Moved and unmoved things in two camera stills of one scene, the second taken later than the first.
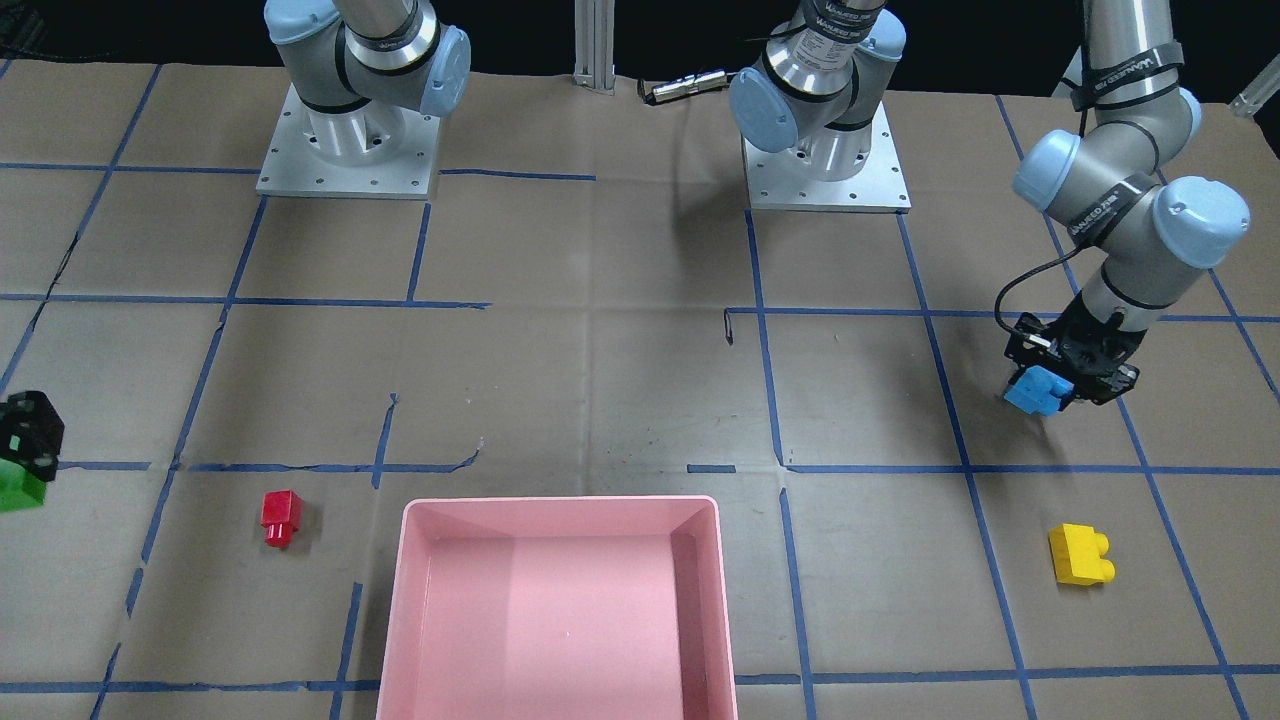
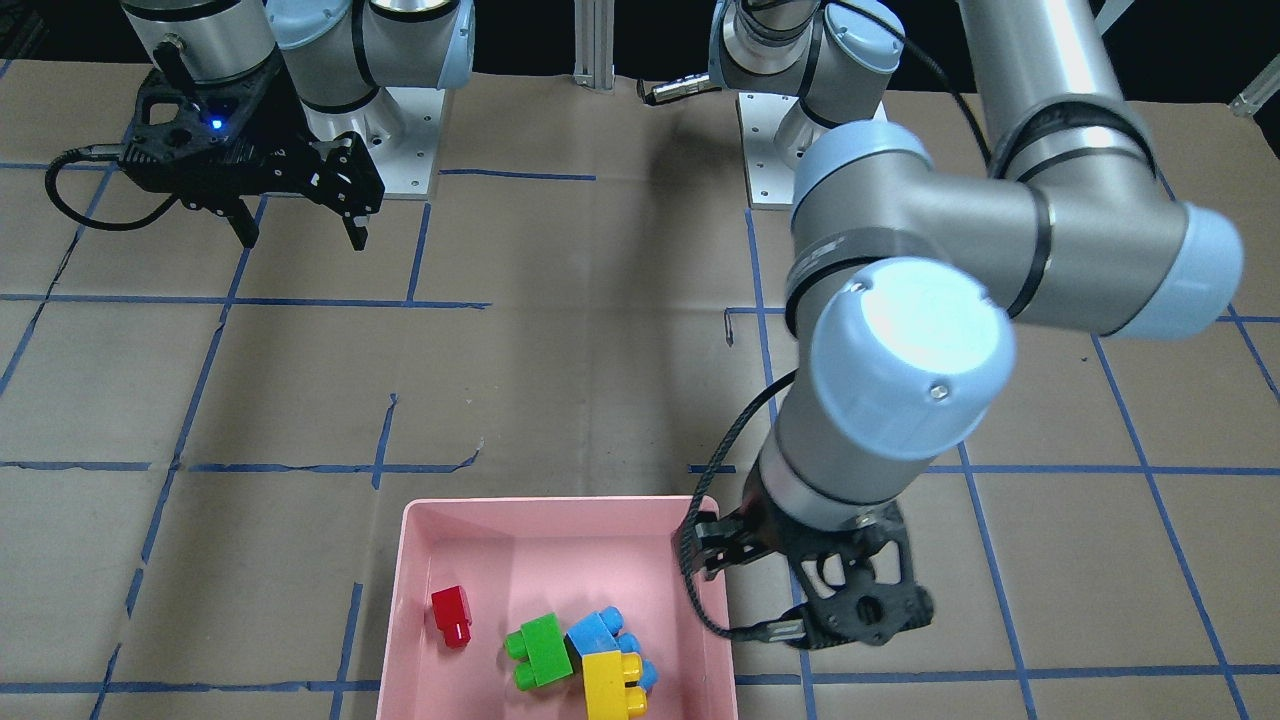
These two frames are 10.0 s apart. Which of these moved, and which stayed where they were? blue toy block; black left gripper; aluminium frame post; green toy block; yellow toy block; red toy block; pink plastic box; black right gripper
Moved: yellow toy block; black left gripper; red toy block; blue toy block; green toy block; black right gripper
Stayed: pink plastic box; aluminium frame post
